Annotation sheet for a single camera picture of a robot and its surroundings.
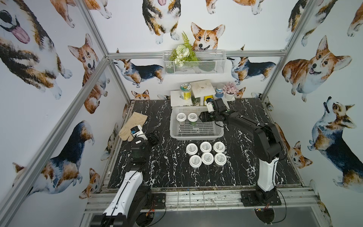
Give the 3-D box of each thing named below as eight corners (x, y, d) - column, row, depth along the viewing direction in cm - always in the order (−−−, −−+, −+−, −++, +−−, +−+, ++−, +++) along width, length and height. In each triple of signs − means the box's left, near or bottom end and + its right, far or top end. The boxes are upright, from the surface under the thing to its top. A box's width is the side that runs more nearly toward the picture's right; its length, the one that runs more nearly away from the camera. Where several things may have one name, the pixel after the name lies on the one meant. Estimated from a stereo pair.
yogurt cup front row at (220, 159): (213, 168, 87) (215, 163, 81) (212, 158, 91) (214, 152, 85) (225, 168, 87) (227, 163, 81) (223, 158, 91) (225, 152, 85)
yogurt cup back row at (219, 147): (213, 156, 92) (215, 151, 86) (212, 146, 96) (214, 141, 90) (223, 156, 92) (226, 151, 86) (222, 146, 96) (224, 141, 90)
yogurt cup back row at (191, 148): (186, 157, 91) (185, 152, 86) (186, 148, 96) (186, 143, 90) (197, 157, 91) (197, 152, 85) (197, 148, 96) (197, 143, 90)
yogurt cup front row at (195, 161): (189, 170, 86) (189, 165, 80) (189, 159, 90) (189, 154, 85) (201, 170, 86) (202, 165, 80) (201, 159, 90) (201, 154, 85)
